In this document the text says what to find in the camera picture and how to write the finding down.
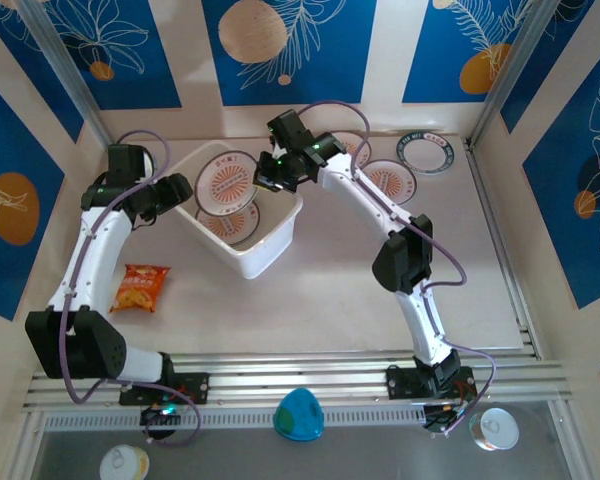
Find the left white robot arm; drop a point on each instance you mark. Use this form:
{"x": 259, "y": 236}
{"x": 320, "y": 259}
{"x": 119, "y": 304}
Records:
{"x": 92, "y": 250}

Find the orange sunburst plate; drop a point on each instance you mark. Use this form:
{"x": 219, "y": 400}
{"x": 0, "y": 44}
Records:
{"x": 395, "y": 182}
{"x": 225, "y": 182}
{"x": 350, "y": 142}
{"x": 230, "y": 227}

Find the aluminium mounting rail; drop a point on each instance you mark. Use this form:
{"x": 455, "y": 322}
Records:
{"x": 300, "y": 370}

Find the orange chip bag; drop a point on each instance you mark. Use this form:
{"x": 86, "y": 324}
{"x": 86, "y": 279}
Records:
{"x": 140, "y": 290}

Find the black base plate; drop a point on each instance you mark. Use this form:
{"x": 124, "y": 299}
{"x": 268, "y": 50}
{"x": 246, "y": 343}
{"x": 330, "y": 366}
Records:
{"x": 400, "y": 385}
{"x": 195, "y": 387}

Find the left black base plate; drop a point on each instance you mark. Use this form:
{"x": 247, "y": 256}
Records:
{"x": 195, "y": 387}

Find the silver lid can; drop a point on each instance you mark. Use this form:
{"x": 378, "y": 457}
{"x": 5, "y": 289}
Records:
{"x": 495, "y": 430}

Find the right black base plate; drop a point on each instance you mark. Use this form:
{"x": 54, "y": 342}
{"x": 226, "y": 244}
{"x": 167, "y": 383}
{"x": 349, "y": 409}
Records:
{"x": 400, "y": 385}

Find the blue green triangular container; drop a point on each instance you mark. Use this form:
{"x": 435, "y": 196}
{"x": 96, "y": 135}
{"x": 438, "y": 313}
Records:
{"x": 297, "y": 417}

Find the yellow white lid can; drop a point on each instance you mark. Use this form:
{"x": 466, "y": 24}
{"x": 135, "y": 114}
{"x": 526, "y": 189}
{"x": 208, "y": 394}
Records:
{"x": 125, "y": 462}

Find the white plastic bin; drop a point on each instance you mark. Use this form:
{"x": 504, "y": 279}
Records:
{"x": 275, "y": 235}

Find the aluminium frame post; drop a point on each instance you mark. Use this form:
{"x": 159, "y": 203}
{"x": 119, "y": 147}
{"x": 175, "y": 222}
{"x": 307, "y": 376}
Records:
{"x": 64, "y": 65}
{"x": 510, "y": 65}

